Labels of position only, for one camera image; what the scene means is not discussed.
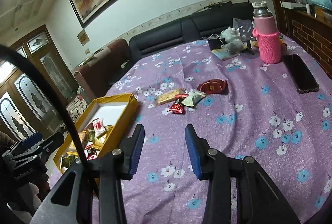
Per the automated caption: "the red white snack packet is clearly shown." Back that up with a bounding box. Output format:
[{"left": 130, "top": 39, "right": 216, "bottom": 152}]
[{"left": 92, "top": 118, "right": 106, "bottom": 138}]

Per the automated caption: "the small red candy packet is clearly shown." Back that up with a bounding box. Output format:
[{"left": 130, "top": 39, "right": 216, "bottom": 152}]
[{"left": 168, "top": 94, "right": 188, "bottom": 114}]

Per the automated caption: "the cream white small packet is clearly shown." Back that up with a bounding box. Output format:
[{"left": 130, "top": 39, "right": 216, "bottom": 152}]
[{"left": 182, "top": 91, "right": 206, "bottom": 107}]

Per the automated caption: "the clear-wrapped cake bar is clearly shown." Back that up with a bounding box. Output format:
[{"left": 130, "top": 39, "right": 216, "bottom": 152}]
[{"left": 155, "top": 88, "right": 185, "bottom": 106}]

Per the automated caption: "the dark red packet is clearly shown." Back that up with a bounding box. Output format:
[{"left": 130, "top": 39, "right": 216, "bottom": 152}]
[{"left": 197, "top": 79, "right": 228, "bottom": 95}]

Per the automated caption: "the golden yellow snack packet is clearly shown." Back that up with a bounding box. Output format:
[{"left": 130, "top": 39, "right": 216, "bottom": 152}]
[{"left": 93, "top": 126, "right": 114, "bottom": 150}]

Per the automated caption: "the red black candy packet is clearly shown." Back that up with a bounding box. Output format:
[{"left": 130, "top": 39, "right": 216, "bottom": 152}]
[{"left": 84, "top": 144, "right": 99, "bottom": 160}]

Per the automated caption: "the green snack packet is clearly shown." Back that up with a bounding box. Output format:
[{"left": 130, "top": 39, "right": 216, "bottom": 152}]
[{"left": 87, "top": 129, "right": 95, "bottom": 142}]

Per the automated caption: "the long red chocolate bar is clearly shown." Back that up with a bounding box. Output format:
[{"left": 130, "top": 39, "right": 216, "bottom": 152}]
[{"left": 84, "top": 123, "right": 95, "bottom": 133}]

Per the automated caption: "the yellow cardboard tray box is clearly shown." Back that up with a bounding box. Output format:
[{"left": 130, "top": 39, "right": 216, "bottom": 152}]
[{"left": 52, "top": 93, "right": 139, "bottom": 175}]

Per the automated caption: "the wooden glass door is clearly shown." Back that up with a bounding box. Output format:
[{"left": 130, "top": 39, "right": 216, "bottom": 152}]
[{"left": 1, "top": 25, "right": 78, "bottom": 141}]

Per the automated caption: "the patterned blanket heap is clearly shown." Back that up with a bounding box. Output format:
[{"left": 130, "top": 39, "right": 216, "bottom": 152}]
[{"left": 66, "top": 86, "right": 89, "bottom": 123}]

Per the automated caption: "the brown armchair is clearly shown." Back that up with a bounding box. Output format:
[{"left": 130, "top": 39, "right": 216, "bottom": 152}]
[{"left": 74, "top": 39, "right": 131, "bottom": 101}]

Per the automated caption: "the purple floral tablecloth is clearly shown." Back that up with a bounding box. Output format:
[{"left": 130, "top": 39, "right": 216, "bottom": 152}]
[{"left": 107, "top": 38, "right": 331, "bottom": 223}]

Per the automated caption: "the small booklet on table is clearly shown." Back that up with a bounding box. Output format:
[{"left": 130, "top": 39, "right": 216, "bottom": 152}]
[{"left": 211, "top": 48, "right": 240, "bottom": 61}]

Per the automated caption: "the small black box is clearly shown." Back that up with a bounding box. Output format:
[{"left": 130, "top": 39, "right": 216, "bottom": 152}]
[{"left": 208, "top": 38, "right": 224, "bottom": 51}]

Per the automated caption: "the black smartphone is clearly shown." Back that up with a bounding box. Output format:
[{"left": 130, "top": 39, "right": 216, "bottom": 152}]
[{"left": 282, "top": 54, "right": 319, "bottom": 94}]

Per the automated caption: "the black leather sofa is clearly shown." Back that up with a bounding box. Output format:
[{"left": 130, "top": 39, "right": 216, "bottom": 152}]
[{"left": 129, "top": 2, "right": 253, "bottom": 63}]

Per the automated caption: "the grey phone stand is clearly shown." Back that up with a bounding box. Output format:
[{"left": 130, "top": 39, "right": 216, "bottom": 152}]
[{"left": 232, "top": 18, "right": 255, "bottom": 56}]

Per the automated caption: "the pink knit-sleeved thermos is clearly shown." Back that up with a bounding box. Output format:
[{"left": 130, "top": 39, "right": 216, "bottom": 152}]
[{"left": 252, "top": 1, "right": 281, "bottom": 64}]

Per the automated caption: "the black cable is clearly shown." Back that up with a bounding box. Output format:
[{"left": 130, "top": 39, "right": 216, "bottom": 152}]
[{"left": 0, "top": 43, "right": 101, "bottom": 198}]

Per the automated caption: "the small wall picture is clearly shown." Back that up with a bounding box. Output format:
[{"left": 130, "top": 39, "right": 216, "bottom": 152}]
[{"left": 77, "top": 29, "right": 90, "bottom": 46}]

